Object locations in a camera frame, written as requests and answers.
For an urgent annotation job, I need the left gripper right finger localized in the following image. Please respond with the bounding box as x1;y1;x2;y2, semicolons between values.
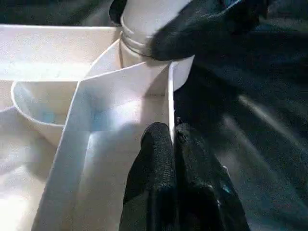
173;117;252;231

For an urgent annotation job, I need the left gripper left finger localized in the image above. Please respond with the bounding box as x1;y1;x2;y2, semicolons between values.
119;122;180;231

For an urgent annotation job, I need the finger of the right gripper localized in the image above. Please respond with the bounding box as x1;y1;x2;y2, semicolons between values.
108;0;129;26
149;0;268;62

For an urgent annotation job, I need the white plastic table leg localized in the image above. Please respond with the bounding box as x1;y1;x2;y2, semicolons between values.
119;0;191;60

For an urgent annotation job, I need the white plastic table top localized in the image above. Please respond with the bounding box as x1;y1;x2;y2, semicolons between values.
0;24;195;231

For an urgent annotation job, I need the black table mat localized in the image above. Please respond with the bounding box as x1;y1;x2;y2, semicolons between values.
0;0;308;231

